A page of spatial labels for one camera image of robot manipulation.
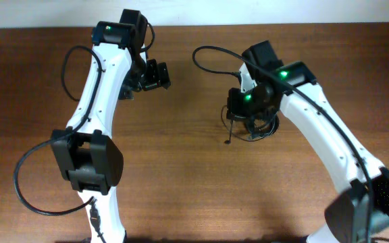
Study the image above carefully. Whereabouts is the black USB cable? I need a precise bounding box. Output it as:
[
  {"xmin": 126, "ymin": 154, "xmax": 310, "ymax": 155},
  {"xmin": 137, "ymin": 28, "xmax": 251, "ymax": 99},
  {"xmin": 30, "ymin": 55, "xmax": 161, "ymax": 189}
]
[{"xmin": 220, "ymin": 104, "xmax": 280, "ymax": 145}]

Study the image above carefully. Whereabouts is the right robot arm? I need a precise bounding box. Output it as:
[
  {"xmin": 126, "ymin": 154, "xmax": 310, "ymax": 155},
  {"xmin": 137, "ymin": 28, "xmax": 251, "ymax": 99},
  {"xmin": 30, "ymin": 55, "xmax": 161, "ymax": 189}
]
[{"xmin": 227, "ymin": 40, "xmax": 389, "ymax": 242}]

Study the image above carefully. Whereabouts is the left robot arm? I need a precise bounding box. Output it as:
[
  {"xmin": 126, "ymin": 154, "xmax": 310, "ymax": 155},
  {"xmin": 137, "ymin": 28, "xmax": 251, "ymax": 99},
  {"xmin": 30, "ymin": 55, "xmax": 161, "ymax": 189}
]
[{"xmin": 51, "ymin": 9, "xmax": 171, "ymax": 242}]

